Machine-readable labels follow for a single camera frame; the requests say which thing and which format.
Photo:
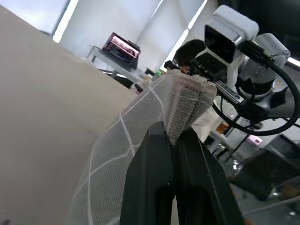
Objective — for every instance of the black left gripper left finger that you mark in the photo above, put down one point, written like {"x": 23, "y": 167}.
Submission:
{"x": 147, "y": 178}

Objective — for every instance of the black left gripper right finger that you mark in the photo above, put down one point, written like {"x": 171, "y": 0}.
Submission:
{"x": 201, "y": 187}

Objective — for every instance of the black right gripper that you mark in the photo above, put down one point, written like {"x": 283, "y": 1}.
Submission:
{"x": 211, "y": 68}

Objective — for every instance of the grey plaid fabric pouch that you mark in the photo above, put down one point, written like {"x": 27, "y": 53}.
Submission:
{"x": 110, "y": 178}

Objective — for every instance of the person in white coat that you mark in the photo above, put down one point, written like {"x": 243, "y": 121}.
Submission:
{"x": 189, "y": 49}

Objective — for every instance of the grey metal side table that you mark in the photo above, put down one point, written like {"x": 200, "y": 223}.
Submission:
{"x": 126, "y": 69}

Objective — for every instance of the open laptop with pink screen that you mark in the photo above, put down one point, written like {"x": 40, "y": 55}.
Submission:
{"x": 120, "y": 48}

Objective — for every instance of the black chair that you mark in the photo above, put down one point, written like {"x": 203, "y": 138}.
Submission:
{"x": 264, "y": 171}

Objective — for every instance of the small pink box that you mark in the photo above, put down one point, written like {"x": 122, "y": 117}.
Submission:
{"x": 255, "y": 139}

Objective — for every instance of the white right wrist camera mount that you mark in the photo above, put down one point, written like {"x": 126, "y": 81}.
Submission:
{"x": 230, "y": 25}

